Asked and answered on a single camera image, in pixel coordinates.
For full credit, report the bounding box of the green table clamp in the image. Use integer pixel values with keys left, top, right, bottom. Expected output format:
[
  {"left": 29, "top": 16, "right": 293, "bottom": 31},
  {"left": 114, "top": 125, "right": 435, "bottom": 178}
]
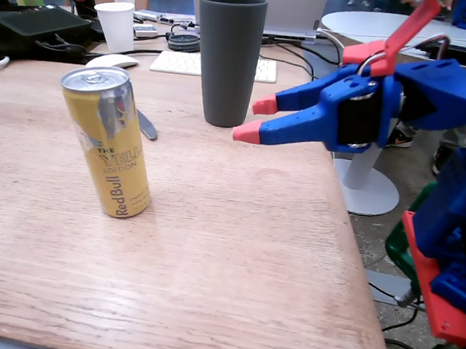
[{"left": 375, "top": 179, "right": 466, "bottom": 349}]

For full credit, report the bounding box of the tall dark grey cup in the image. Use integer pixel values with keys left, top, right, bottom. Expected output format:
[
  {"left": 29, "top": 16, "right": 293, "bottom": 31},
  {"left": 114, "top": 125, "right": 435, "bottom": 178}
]
[{"left": 187, "top": 0, "right": 270, "bottom": 131}]

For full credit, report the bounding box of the silver laptop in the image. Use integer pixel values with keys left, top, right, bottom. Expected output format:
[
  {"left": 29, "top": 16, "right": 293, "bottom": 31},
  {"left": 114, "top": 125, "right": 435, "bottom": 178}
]
[{"left": 187, "top": 0, "right": 330, "bottom": 44}]

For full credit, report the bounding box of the flat white tablet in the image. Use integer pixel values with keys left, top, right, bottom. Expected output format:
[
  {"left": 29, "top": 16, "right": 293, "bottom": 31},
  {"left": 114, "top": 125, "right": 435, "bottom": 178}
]
[{"left": 132, "top": 7, "right": 191, "bottom": 26}]

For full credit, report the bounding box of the white charger cable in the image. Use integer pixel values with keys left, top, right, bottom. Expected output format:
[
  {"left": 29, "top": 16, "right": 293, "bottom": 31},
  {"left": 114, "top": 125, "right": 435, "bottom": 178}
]
[{"left": 312, "top": 28, "right": 351, "bottom": 77}]

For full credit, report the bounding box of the red robot base plate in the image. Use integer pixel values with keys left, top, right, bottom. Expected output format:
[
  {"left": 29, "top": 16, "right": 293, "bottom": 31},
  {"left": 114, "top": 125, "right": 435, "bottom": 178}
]
[{"left": 390, "top": 210, "right": 466, "bottom": 349}]

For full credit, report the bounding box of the grey flat floor plate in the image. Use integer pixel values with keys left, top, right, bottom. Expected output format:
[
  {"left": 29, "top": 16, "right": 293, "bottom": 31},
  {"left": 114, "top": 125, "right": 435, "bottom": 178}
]
[{"left": 362, "top": 269, "right": 414, "bottom": 307}]

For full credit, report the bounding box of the black power adapter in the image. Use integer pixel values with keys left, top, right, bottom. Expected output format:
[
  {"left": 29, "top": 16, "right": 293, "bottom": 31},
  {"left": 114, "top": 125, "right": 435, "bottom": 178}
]
[{"left": 427, "top": 41, "right": 466, "bottom": 67}]

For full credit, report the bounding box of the large white paper cup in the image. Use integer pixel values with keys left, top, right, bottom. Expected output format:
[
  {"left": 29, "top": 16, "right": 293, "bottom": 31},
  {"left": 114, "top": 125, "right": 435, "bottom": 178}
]
[{"left": 89, "top": 0, "right": 140, "bottom": 56}]

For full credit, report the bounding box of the table knife taped handle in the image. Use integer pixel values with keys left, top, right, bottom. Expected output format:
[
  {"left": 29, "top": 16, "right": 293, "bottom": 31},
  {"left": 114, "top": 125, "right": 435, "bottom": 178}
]
[{"left": 132, "top": 108, "right": 160, "bottom": 141}]

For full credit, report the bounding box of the white keyboard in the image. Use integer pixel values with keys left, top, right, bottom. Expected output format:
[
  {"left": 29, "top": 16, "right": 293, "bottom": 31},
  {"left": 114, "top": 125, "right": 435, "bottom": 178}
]
[{"left": 149, "top": 48, "right": 279, "bottom": 85}]

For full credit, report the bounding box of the white computer mouse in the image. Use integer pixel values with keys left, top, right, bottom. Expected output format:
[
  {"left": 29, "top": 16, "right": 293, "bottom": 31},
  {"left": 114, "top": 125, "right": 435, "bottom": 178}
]
[{"left": 85, "top": 50, "right": 141, "bottom": 74}]

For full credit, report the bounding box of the black round coiled item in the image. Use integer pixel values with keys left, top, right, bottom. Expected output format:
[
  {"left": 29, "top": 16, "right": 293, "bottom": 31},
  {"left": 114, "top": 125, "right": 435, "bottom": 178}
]
[{"left": 167, "top": 31, "right": 202, "bottom": 54}]

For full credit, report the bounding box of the black bag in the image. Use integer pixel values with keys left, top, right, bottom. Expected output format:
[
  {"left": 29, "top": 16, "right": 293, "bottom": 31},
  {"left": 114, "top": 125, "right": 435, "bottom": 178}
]
[{"left": 0, "top": 0, "right": 99, "bottom": 67}]

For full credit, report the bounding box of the yellow Red Bull can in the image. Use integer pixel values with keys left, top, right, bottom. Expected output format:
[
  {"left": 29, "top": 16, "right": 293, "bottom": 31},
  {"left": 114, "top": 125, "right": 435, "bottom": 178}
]
[{"left": 47, "top": 62, "right": 164, "bottom": 222}]

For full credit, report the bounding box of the white round pedestal table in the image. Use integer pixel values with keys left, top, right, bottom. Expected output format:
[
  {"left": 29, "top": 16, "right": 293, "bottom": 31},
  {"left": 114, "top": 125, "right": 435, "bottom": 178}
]
[{"left": 302, "top": 7, "right": 466, "bottom": 226}]

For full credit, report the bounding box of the small silver box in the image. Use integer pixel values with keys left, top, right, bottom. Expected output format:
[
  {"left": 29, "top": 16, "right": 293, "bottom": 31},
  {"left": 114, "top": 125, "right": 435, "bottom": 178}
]
[{"left": 132, "top": 22, "right": 159, "bottom": 39}]

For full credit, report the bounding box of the blue gripper black motor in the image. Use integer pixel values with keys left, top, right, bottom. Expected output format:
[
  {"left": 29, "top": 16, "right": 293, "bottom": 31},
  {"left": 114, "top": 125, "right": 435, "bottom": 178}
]
[{"left": 230, "top": 53, "right": 408, "bottom": 160}]

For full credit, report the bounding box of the red camera mount bracket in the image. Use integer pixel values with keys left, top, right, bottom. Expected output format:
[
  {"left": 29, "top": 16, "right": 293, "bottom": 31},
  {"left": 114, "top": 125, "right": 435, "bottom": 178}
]
[{"left": 340, "top": 0, "right": 445, "bottom": 85}]

